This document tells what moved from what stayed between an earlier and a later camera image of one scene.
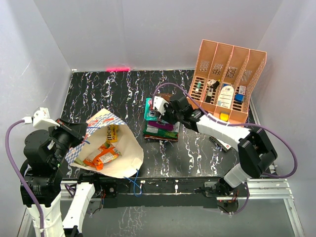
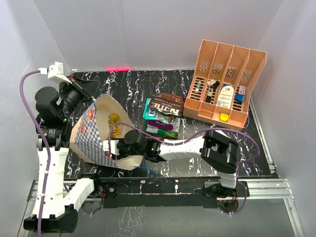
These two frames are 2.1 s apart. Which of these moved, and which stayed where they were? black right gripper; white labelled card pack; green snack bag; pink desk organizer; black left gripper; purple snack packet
Moved: black left gripper; black right gripper
Stayed: pink desk organizer; purple snack packet; white labelled card pack; green snack bag
